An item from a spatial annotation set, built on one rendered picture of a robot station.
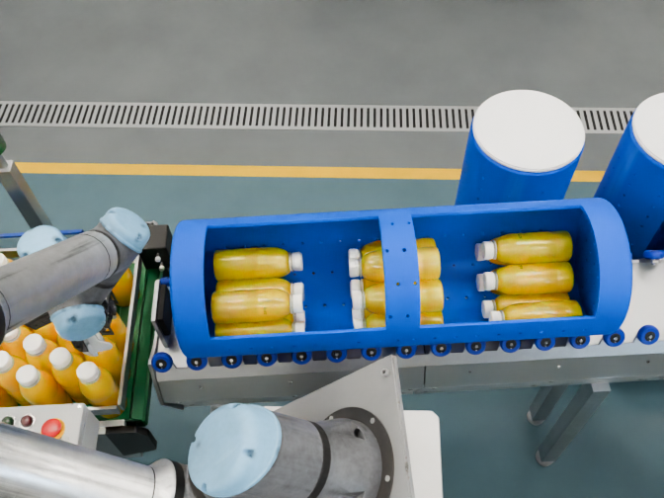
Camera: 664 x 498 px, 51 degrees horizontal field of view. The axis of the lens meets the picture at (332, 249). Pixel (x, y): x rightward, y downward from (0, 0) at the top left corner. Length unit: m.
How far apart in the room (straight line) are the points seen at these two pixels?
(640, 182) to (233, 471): 1.37
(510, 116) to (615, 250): 0.58
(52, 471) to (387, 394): 0.45
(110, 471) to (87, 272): 0.26
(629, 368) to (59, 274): 1.25
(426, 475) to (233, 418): 0.43
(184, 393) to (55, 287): 0.75
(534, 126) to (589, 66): 1.86
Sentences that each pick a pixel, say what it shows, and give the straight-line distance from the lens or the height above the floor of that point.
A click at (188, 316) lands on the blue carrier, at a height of 1.18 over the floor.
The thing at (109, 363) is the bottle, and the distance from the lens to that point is 1.53.
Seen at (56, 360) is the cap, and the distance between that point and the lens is 1.50.
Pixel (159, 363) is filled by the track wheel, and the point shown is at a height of 0.97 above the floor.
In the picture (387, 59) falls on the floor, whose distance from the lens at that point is 3.56.
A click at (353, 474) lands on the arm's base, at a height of 1.39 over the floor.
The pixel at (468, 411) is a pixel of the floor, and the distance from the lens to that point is 2.53.
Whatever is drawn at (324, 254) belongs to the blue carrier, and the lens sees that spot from 1.57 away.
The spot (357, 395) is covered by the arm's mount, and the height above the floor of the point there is 1.34.
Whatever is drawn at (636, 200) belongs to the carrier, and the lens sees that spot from 1.98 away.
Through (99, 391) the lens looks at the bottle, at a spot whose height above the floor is 1.03.
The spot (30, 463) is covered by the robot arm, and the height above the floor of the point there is 1.54.
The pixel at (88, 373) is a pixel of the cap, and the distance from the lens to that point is 1.46.
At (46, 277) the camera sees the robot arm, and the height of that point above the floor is 1.61.
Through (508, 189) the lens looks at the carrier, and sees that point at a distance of 1.81.
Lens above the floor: 2.33
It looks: 56 degrees down
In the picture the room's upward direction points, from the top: 2 degrees counter-clockwise
